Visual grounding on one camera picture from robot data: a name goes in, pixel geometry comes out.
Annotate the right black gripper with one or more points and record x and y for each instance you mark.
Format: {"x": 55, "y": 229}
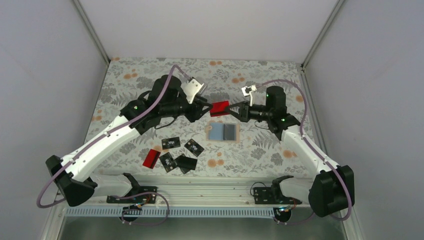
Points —
{"x": 244, "y": 106}

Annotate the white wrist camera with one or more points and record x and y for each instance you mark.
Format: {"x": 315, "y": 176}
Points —
{"x": 248, "y": 91}
{"x": 192, "y": 88}

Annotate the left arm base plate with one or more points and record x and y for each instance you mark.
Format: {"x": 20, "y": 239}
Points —
{"x": 137, "y": 195}

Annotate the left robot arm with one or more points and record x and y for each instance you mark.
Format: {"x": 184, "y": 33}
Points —
{"x": 73, "y": 173}

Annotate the red card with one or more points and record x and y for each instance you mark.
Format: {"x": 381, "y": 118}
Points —
{"x": 219, "y": 108}
{"x": 151, "y": 158}

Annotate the aluminium rail frame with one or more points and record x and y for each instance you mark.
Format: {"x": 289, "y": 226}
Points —
{"x": 173, "y": 190}

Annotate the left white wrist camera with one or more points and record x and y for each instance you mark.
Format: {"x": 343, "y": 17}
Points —
{"x": 192, "y": 88}

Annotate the black card bottom centre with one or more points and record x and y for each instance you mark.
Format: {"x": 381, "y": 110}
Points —
{"x": 184, "y": 170}

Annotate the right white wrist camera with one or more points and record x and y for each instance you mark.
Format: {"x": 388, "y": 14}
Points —
{"x": 248, "y": 91}

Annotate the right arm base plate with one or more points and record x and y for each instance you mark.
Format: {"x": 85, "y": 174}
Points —
{"x": 265, "y": 196}

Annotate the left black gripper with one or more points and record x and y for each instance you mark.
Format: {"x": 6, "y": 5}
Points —
{"x": 195, "y": 113}

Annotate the grey cable duct strip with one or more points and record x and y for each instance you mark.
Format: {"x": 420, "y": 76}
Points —
{"x": 172, "y": 212}

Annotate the floral table mat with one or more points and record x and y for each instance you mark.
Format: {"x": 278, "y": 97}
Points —
{"x": 258, "y": 154}

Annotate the plain black card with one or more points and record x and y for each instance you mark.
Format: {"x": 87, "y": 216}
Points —
{"x": 229, "y": 132}
{"x": 185, "y": 162}

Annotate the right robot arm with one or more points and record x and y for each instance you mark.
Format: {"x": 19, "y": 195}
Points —
{"x": 331, "y": 187}

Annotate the black VIP card top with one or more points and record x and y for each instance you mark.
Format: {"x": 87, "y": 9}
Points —
{"x": 170, "y": 143}

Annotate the black card small top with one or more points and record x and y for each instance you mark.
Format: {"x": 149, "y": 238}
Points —
{"x": 195, "y": 148}

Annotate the plain black card in pile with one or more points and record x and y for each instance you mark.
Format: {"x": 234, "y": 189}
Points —
{"x": 185, "y": 162}

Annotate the black VIP card lower-left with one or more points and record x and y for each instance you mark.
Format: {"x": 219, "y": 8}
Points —
{"x": 168, "y": 162}

